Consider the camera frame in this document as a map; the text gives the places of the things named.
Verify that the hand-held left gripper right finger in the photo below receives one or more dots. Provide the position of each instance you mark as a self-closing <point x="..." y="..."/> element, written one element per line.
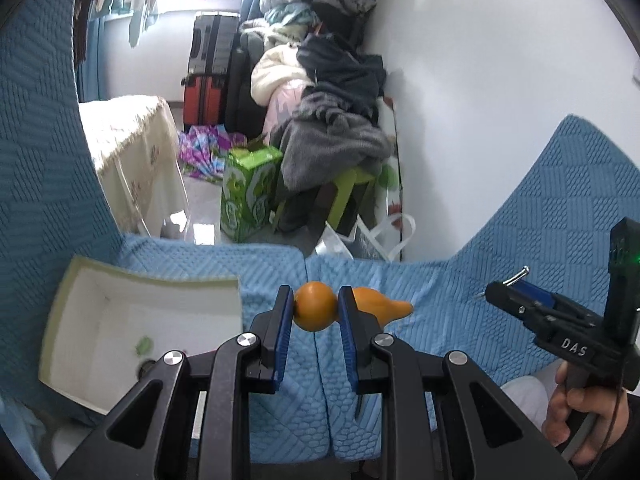
<point x="346" y="345"/>

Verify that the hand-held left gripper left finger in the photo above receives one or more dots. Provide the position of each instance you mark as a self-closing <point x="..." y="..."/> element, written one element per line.
<point x="284" y="340"/>

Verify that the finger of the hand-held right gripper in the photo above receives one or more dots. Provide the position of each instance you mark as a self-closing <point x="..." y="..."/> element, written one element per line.
<point x="537" y="294"/>
<point x="515" y="302"/>

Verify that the silver metal hairpin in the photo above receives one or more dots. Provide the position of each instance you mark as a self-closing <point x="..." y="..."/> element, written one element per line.
<point x="521" y="274"/>

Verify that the orange gourd ornament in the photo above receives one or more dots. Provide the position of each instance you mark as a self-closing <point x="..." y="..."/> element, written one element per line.
<point x="315" y="305"/>

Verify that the pale green box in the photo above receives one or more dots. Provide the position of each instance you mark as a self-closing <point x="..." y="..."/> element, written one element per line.
<point x="150" y="310"/>

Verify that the small green clip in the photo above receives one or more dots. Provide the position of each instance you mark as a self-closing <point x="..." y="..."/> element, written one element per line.
<point x="144" y="345"/>

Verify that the person's right hand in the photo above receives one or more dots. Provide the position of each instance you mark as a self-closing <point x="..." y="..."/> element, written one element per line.
<point x="555" y="415"/>

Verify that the blue textured sofa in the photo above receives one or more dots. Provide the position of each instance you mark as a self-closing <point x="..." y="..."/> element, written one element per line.
<point x="425" y="300"/>

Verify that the white tote bag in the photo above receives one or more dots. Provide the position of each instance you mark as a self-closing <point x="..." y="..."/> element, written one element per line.
<point x="350" y="245"/>

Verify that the green printed carton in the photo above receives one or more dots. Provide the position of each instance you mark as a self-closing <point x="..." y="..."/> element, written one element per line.
<point x="250" y="195"/>

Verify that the green plastic stool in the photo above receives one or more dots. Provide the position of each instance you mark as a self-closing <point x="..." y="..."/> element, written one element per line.
<point x="350" y="185"/>

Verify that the floral printed roll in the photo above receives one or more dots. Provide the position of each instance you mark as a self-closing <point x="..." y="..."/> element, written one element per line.
<point x="390" y="180"/>

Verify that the colourful cloth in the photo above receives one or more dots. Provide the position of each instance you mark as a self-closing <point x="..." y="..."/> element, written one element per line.
<point x="205" y="152"/>

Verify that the table with cream tablecloth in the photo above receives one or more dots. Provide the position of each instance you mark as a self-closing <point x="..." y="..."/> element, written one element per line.
<point x="130" y="145"/>

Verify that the red suitcase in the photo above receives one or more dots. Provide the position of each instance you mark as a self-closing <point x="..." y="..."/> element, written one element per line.
<point x="202" y="102"/>

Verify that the black suitcase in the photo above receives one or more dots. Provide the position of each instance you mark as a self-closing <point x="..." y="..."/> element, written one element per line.
<point x="242" y="90"/>

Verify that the cream padded jacket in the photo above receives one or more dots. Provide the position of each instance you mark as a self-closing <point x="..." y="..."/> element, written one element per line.
<point x="275" y="72"/>

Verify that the dark jacket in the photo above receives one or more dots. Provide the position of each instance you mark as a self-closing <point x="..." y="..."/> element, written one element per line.
<point x="340" y="70"/>

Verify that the light blue cloth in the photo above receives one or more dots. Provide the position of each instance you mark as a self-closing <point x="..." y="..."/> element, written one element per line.
<point x="20" y="440"/>

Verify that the grey hard suitcase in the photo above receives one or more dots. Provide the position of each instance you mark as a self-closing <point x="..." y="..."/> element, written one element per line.
<point x="212" y="42"/>

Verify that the blue curtain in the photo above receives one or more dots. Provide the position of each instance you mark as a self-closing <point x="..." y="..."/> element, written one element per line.
<point x="92" y="60"/>

